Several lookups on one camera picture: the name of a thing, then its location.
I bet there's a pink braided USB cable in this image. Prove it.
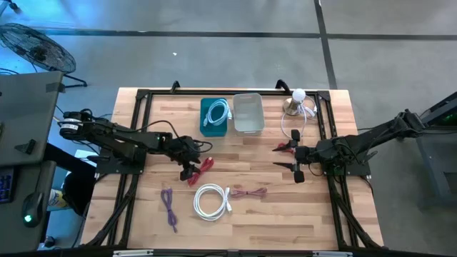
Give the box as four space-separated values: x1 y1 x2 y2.
230 187 268 199

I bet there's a black computer mouse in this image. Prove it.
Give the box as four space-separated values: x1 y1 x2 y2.
21 191 46 228

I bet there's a thick white braided cable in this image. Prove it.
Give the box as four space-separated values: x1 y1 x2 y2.
192 183 233 222

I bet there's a black floor fan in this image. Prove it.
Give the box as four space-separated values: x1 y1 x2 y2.
0 23 89 89

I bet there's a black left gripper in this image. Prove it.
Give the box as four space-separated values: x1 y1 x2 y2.
167 134 203 181

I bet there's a yellow white packet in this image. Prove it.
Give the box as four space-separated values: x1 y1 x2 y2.
48 188 71 210

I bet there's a thin dark red cable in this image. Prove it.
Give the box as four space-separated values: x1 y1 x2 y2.
276 142 296 155

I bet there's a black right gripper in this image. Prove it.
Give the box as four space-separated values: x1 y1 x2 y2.
271 128 336 184

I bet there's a silver frame bracket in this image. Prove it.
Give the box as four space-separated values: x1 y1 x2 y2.
312 251 354 257
112 249 154 257

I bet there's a black keyboard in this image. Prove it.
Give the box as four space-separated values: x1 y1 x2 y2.
0 166 16 205

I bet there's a teal plastic bin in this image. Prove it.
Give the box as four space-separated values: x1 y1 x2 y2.
199 97 229 138

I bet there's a brass lamp with white bulb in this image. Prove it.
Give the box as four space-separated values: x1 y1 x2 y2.
282 88 307 117

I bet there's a white lamp cord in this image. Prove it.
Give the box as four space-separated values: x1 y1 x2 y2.
280 96 318 141

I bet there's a black wedge stand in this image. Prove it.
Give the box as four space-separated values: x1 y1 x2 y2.
14 138 37 155

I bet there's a light blue USB cable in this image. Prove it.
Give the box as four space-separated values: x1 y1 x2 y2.
202 99 233 128

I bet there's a grey metal cart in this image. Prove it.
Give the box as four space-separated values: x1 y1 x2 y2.
416 91 457 210

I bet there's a white plastic bin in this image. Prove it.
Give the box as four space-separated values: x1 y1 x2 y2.
232 92 266 136

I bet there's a grey desk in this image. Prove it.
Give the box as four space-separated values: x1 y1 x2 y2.
0 71 66 253

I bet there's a white paper sheet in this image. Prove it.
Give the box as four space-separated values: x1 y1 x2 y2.
73 148 96 161

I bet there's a black table frame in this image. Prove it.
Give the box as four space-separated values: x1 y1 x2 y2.
80 79 385 251

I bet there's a purple USB cable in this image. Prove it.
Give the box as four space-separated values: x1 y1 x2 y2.
159 188 179 233

